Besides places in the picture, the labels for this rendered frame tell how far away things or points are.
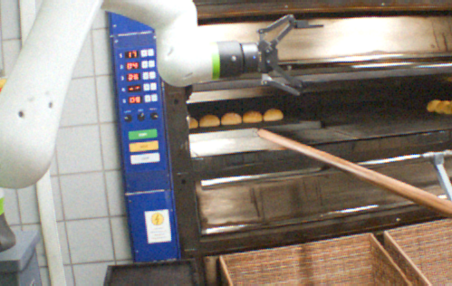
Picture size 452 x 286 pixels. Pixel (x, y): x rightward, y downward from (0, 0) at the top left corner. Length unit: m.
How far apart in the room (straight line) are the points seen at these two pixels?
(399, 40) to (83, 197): 1.21
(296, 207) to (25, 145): 1.39
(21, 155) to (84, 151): 1.15
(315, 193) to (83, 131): 0.80
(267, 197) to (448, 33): 0.91
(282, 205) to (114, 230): 0.56
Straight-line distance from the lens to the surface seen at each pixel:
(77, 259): 2.18
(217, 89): 1.96
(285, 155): 2.18
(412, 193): 1.32
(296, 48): 2.16
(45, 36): 1.04
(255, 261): 2.19
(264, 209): 2.18
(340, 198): 2.26
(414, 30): 2.35
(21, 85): 1.01
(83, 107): 2.09
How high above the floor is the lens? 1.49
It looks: 7 degrees down
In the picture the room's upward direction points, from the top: 5 degrees counter-clockwise
